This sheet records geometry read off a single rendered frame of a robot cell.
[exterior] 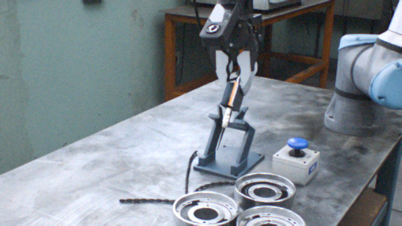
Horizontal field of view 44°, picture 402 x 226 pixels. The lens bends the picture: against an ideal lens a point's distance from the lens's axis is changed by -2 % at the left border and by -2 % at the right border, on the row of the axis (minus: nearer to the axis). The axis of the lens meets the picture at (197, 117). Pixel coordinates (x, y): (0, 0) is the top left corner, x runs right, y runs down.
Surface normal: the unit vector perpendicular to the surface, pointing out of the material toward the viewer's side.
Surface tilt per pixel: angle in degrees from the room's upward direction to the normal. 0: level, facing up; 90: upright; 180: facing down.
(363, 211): 0
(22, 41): 90
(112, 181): 0
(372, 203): 0
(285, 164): 90
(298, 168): 90
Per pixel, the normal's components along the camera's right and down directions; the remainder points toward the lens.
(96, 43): 0.84, 0.21
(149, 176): 0.02, -0.94
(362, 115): -0.04, 0.05
